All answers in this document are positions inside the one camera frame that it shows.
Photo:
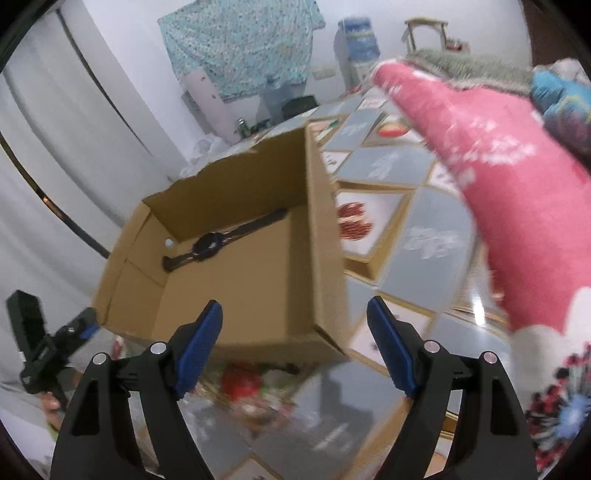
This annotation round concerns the white plastic bag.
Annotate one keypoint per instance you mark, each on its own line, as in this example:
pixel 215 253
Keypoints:
pixel 205 147

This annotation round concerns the pale pink rolled mat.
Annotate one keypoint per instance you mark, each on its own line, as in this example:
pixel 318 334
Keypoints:
pixel 207 101

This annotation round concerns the blue patterned pillow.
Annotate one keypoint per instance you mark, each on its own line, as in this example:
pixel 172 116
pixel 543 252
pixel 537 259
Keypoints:
pixel 563 110

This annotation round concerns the black box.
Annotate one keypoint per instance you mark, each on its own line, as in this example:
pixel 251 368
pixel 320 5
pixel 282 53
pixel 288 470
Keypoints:
pixel 298 107

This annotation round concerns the brown cardboard box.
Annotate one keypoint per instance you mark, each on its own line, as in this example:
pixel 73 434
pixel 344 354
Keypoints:
pixel 258 295

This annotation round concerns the teal floral hanging cloth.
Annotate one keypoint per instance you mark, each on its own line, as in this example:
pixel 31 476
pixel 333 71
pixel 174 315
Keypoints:
pixel 240 41

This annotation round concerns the grey fuzzy blanket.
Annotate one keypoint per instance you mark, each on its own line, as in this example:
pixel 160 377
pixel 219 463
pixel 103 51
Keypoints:
pixel 471 67

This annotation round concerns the wooden chair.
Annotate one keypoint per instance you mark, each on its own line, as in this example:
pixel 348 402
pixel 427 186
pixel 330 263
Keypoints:
pixel 427 30

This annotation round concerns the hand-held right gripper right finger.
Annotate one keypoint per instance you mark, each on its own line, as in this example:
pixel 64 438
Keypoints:
pixel 388 350

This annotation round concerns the white curtain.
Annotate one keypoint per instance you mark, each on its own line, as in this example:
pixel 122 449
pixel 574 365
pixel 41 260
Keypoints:
pixel 46 138

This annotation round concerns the pink floral blanket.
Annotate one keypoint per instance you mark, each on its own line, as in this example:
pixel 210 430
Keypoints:
pixel 508 184

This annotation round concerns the white water dispenser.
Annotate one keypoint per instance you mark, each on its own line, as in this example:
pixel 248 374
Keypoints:
pixel 353 71

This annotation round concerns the green can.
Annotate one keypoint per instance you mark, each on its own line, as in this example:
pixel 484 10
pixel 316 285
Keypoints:
pixel 241 127

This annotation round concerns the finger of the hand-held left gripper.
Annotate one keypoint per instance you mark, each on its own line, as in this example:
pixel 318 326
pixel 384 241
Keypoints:
pixel 81 328

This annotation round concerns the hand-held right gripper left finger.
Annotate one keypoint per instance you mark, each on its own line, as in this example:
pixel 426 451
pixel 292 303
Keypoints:
pixel 203 350

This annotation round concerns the fruit print tablecloth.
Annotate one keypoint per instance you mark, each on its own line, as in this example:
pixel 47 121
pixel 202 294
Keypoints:
pixel 392 166

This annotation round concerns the white wall socket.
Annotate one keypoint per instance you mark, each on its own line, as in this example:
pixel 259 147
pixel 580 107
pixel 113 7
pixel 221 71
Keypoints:
pixel 325 72

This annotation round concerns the black purple smart watch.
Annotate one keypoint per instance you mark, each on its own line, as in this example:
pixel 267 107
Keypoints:
pixel 207 242

